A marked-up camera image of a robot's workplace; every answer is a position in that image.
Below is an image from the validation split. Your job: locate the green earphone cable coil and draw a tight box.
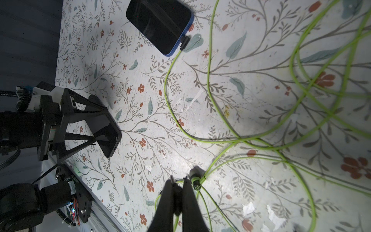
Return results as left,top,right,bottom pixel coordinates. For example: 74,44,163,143
153,0,371,232

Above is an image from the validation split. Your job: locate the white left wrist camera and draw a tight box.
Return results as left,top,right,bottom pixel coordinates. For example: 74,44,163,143
16,81,64,113

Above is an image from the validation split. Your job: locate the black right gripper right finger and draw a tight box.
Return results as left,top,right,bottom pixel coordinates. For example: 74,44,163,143
182,178,209,232

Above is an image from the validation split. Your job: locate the black smartphone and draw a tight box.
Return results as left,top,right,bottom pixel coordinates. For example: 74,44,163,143
126,0,194,57

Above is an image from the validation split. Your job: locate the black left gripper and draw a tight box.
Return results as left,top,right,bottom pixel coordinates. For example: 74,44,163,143
37,89,112,163

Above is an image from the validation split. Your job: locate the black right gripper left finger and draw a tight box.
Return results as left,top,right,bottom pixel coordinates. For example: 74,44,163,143
147,179,183,232

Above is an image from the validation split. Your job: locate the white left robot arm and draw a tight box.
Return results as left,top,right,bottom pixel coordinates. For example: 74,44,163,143
1,83,121,232

